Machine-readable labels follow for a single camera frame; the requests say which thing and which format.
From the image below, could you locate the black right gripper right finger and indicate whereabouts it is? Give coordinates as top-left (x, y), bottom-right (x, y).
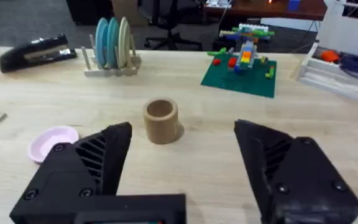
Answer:
top-left (233, 119), bottom-right (358, 224)

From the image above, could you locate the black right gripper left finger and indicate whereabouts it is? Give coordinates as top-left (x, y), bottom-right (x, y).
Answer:
top-left (9, 121), bottom-right (133, 224)

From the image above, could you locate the pink plate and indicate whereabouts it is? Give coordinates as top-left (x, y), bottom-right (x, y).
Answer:
top-left (27, 125), bottom-right (80, 164)

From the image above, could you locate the brown cylindrical container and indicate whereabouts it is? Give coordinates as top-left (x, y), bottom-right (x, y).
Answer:
top-left (142, 98), bottom-right (179, 145)

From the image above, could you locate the blue plate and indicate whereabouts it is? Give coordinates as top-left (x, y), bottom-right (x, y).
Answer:
top-left (94, 17), bottom-right (109, 68)

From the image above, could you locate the teal plate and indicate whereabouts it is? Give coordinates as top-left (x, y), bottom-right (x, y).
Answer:
top-left (106, 16), bottom-right (121, 69)

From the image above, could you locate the cream plate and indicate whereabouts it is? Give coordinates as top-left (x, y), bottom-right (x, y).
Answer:
top-left (117, 16), bottom-right (132, 69)

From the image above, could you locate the small wooden peg rack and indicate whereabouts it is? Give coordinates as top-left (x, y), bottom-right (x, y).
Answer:
top-left (81, 34), bottom-right (142, 78)

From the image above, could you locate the green board with toy blocks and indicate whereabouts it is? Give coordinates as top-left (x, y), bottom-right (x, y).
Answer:
top-left (200, 23), bottom-right (278, 99)

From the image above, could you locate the black stapler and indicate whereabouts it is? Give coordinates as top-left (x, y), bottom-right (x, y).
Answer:
top-left (0, 33), bottom-right (78, 74)

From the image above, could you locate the black office chair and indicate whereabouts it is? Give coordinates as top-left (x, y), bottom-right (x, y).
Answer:
top-left (137, 0), bottom-right (204, 52)

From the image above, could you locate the cardboard box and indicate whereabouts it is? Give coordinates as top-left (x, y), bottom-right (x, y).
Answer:
top-left (111, 0), bottom-right (149, 27)

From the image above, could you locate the brown wooden desk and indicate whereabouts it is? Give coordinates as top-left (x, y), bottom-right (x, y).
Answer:
top-left (203, 0), bottom-right (328, 22)

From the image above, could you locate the white tray with cables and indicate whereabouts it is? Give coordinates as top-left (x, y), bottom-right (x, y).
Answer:
top-left (296, 42), bottom-right (358, 107)

